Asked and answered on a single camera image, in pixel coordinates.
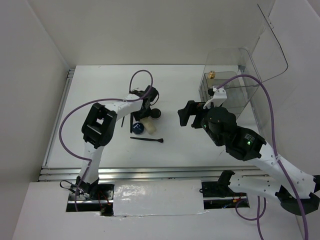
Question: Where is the aluminium left rail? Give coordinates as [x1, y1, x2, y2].
[41, 68, 76, 168]

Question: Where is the purple cable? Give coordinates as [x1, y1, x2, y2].
[216, 74, 309, 240]
[59, 69, 154, 213]

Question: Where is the white cover plate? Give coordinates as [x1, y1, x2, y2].
[113, 179, 205, 217]

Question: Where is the cream bottle clear cap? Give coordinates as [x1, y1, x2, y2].
[140, 117, 157, 135]

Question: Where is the black powder brush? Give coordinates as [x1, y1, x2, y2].
[129, 113, 135, 134]

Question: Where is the aluminium front rail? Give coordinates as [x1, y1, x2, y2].
[38, 166, 268, 182]

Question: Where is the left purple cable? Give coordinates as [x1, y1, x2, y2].
[59, 69, 154, 213]

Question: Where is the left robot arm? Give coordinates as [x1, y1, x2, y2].
[76, 85, 161, 200]

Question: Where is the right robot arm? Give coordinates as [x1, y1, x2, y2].
[177, 100, 320, 216]

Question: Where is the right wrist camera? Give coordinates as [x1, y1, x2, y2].
[203, 86, 227, 110]

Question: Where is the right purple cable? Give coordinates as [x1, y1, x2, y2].
[216, 74, 309, 240]

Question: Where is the blue lid compact jar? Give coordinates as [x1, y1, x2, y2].
[132, 122, 145, 135]

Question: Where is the black lid cosmetic jar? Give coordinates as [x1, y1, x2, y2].
[150, 108, 162, 120]

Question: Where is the clear acrylic makeup organizer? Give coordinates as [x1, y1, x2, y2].
[198, 0, 289, 131]

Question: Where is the frosted bottle gold pump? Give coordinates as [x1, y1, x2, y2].
[206, 70, 216, 88]

